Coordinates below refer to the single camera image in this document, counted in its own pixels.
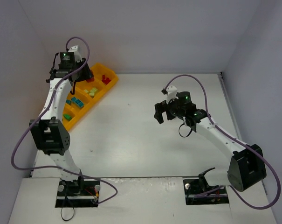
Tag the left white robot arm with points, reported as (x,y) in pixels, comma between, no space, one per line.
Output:
(49,133)

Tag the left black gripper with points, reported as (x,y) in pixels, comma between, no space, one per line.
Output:
(85,72)

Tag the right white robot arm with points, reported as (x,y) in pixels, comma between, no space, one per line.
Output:
(246,168)

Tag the red arch lego piece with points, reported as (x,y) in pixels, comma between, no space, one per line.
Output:
(106,80)

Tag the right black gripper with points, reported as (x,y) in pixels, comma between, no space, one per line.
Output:
(165,108)

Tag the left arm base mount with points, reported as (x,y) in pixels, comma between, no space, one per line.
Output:
(84,194)

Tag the dark green lego brick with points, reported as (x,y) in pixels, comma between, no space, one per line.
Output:
(67,117)

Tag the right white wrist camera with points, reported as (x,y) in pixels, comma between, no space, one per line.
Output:
(170,92)

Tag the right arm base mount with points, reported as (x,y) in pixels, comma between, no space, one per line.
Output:
(198,192)

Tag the large red rounded lego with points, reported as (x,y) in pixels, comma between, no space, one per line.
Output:
(90,80)

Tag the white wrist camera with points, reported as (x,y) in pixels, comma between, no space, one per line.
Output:
(76,50)
(170,92)

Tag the light blue lego brick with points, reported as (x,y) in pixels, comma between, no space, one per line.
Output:
(79,103)

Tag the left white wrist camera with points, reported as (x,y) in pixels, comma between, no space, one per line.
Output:
(76,50)

